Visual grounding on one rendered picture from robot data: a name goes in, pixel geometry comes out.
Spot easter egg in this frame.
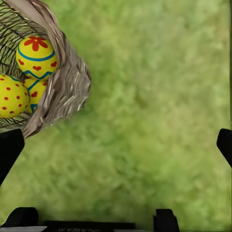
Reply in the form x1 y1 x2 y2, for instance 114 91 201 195
14 33 59 80
22 78 48 114
0 73 30 120

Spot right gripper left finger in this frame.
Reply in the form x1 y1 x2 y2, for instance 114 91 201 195
0 127 25 185

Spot wicker basket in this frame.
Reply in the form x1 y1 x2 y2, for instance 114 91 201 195
0 0 92 140

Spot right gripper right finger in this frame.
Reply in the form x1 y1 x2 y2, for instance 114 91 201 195
217 128 232 167

